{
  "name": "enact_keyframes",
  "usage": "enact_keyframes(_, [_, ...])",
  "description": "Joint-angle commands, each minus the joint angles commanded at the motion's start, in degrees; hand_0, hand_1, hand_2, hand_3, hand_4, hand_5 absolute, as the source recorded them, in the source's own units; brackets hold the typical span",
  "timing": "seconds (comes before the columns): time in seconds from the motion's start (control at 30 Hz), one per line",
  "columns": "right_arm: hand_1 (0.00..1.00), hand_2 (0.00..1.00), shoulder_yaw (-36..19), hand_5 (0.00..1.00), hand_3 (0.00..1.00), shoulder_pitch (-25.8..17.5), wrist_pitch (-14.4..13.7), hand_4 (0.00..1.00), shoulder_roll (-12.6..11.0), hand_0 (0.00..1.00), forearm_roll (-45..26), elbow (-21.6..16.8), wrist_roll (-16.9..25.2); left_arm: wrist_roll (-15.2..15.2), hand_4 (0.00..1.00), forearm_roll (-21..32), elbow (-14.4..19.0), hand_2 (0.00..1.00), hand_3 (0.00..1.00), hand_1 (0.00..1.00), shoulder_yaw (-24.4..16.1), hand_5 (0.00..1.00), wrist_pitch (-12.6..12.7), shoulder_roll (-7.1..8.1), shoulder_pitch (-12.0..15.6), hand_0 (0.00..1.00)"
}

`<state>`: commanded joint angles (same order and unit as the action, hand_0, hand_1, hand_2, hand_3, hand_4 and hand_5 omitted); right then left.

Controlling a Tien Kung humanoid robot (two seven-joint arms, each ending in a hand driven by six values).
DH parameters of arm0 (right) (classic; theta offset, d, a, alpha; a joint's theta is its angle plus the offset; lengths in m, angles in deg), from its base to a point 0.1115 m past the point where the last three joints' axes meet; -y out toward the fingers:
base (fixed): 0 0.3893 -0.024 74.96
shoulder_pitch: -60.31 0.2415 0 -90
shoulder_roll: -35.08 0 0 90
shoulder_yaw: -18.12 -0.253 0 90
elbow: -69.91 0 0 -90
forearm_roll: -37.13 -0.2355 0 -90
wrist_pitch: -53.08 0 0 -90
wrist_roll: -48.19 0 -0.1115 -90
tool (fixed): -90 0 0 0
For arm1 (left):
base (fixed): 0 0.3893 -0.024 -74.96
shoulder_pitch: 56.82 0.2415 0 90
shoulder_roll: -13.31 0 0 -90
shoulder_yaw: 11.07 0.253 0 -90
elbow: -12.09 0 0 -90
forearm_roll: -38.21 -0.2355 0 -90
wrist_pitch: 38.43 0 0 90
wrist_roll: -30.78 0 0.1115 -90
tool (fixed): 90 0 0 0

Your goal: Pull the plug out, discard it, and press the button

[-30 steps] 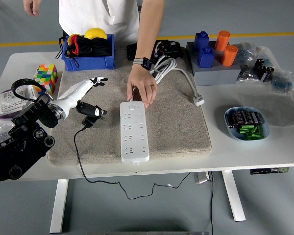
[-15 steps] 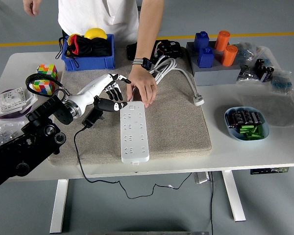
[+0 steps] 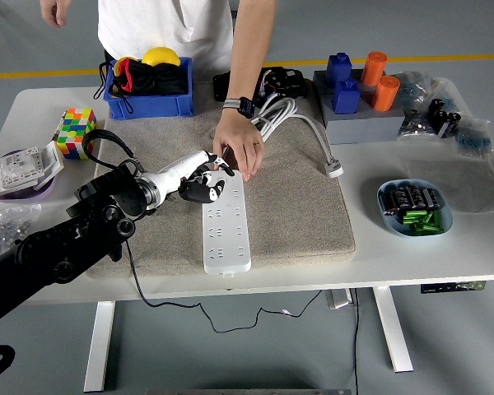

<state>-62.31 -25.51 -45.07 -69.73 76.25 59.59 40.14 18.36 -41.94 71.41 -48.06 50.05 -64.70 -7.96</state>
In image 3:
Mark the orange cylinder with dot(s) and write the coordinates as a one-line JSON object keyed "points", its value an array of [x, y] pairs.
{"points": [[385, 94], [372, 68]]}

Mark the large empty clear bag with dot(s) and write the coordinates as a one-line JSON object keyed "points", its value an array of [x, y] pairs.
{"points": [[469, 185]]}

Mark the clear bag of screws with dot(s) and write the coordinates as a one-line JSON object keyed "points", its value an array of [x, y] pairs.
{"points": [[4, 226]]}

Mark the person's left forearm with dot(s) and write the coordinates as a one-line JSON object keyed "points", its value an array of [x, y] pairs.
{"points": [[251, 49]]}

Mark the light blue dish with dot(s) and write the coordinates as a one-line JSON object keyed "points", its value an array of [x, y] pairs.
{"points": [[448, 214]]}

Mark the blue block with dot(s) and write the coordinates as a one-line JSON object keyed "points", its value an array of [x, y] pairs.
{"points": [[337, 70], [346, 98]]}

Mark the person's right hand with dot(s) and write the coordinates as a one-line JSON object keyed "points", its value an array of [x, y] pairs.
{"points": [[55, 10]]}

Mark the clear bag of black capacitors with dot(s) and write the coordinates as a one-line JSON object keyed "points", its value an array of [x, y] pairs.
{"points": [[442, 117]]}

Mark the person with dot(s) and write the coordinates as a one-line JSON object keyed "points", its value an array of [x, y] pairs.
{"points": [[164, 24]]}

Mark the black wristwatch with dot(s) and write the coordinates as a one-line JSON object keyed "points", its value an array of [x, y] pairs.
{"points": [[245, 106]]}

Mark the purple bowl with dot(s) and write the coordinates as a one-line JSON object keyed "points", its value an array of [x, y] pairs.
{"points": [[20, 197]]}

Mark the clear bag of blue parts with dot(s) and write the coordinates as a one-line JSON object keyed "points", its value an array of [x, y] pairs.
{"points": [[473, 140], [416, 88]]}

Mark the grey block base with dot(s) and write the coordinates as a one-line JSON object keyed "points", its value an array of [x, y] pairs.
{"points": [[366, 129]]}

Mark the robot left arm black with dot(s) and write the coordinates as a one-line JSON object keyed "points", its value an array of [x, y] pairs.
{"points": [[66, 247]]}

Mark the green cylinders pile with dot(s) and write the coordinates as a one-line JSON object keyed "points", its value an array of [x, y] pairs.
{"points": [[424, 224]]}

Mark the grey-brown mat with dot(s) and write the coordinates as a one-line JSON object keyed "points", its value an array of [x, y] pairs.
{"points": [[292, 205]]}

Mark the blue plastic bin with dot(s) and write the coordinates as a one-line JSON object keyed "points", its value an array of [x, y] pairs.
{"points": [[148, 108]]}

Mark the clear bag of metal parts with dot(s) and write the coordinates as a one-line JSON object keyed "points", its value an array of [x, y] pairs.
{"points": [[413, 123]]}

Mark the white table leg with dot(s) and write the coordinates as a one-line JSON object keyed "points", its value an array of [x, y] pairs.
{"points": [[99, 345], [393, 329]]}

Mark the black capacitors pile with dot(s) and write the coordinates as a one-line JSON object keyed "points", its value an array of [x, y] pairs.
{"points": [[411, 196]]}

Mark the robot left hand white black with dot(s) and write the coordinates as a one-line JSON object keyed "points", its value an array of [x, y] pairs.
{"points": [[177, 170]]}

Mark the yellow ball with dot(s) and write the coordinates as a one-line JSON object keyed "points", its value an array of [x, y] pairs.
{"points": [[160, 57]]}

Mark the metal bracket under table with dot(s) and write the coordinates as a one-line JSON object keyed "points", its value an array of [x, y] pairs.
{"points": [[339, 298]]}

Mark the black red yellow cloth pouch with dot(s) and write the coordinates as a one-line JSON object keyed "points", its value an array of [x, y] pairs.
{"points": [[156, 80]]}

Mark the black table control panel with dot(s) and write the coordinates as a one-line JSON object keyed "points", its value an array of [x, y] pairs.
{"points": [[448, 287]]}

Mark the person's left hand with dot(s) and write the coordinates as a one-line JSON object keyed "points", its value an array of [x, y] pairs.
{"points": [[240, 138]]}

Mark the colourful puzzle cube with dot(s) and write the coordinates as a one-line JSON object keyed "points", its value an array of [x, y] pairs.
{"points": [[78, 131]]}

